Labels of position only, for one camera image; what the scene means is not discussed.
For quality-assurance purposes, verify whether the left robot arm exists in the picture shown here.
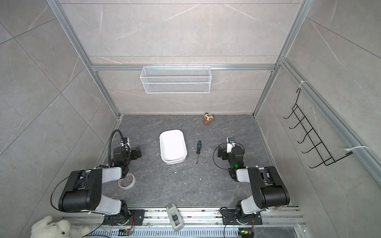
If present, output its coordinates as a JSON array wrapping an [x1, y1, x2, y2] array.
[[58, 146, 141, 226]]

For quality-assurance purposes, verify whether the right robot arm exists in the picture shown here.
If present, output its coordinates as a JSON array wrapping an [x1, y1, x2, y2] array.
[[215, 143, 290, 225]]

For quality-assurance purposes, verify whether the white plastic bin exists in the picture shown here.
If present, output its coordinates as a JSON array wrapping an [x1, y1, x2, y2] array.
[[159, 130, 188, 165]]

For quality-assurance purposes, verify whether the white tape roll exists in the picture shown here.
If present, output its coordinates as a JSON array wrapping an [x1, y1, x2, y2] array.
[[118, 173, 136, 190]]

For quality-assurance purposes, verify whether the small brown plush toy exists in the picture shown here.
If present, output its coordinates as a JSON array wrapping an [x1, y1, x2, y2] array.
[[204, 113, 214, 125]]

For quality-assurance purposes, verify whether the grey handheld device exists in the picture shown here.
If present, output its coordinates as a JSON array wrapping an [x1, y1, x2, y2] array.
[[166, 203, 185, 232]]

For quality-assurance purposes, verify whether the white plush teddy bear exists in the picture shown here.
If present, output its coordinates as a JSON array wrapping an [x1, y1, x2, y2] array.
[[31, 216, 91, 238]]

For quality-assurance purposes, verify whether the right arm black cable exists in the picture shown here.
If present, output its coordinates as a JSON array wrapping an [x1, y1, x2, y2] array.
[[212, 142, 246, 171]]

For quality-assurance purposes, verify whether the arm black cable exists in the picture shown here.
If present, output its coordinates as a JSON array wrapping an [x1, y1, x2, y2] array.
[[108, 129, 125, 167], [212, 142, 246, 171]]

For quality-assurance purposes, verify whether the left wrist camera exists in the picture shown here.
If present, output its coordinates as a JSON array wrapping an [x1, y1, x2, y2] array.
[[121, 137, 131, 150]]

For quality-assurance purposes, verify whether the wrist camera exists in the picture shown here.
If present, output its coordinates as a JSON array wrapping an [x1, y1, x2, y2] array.
[[227, 137, 235, 153], [121, 137, 131, 150]]

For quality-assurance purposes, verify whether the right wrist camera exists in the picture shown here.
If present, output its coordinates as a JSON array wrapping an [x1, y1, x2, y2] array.
[[227, 137, 235, 153]]

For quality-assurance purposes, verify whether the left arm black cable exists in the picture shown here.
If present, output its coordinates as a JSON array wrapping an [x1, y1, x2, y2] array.
[[108, 129, 125, 167]]

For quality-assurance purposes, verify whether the green handled screwdriver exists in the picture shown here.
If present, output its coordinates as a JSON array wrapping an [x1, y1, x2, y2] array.
[[195, 140, 202, 164]]

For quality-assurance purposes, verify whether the aluminium frame rail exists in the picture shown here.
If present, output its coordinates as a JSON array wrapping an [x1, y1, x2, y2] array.
[[66, 206, 311, 238]]

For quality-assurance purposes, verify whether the white wire mesh basket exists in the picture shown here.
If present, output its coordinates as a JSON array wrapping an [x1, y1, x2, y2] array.
[[140, 66, 212, 94]]

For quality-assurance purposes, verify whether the black wire hook rack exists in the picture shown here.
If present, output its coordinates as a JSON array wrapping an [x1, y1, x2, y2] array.
[[283, 88, 353, 169]]

